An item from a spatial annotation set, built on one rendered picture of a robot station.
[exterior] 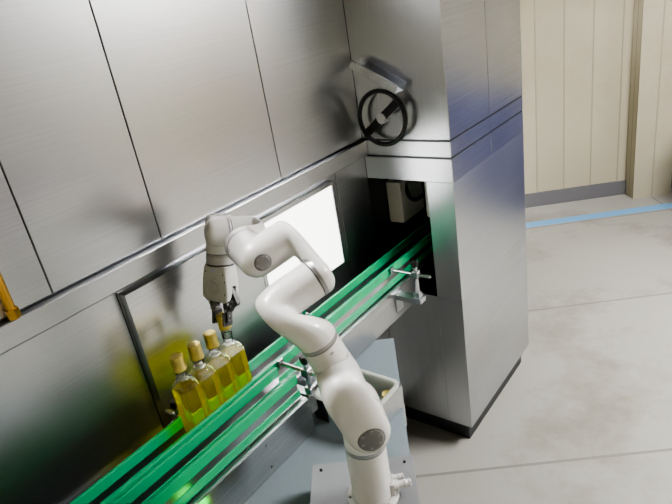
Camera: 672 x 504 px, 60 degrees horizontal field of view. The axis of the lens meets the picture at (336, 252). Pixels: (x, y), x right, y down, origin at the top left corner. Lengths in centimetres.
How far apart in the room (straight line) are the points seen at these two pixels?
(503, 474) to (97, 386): 172
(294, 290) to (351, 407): 26
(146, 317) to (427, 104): 118
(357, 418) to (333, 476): 40
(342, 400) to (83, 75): 95
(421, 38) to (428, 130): 31
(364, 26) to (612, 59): 325
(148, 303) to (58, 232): 30
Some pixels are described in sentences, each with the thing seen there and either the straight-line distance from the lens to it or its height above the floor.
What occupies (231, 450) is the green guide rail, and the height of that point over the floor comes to 91.
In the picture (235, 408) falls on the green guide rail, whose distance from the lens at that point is 167.
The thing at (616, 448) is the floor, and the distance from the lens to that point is 286.
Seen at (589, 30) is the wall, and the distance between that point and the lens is 509.
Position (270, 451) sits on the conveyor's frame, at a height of 83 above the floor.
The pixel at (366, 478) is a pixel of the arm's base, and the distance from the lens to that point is 141.
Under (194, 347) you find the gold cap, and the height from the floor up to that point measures 116.
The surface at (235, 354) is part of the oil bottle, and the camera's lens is 167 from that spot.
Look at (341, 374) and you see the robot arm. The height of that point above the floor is 125.
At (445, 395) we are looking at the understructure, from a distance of 270.
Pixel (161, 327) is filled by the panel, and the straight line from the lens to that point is 166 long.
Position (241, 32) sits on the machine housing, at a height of 187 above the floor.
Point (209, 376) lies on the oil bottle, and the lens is 161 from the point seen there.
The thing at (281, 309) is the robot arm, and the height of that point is 138.
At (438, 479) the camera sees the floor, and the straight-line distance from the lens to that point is 268.
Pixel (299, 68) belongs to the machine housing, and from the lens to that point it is 202.
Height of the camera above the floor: 194
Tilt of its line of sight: 24 degrees down
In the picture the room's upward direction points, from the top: 10 degrees counter-clockwise
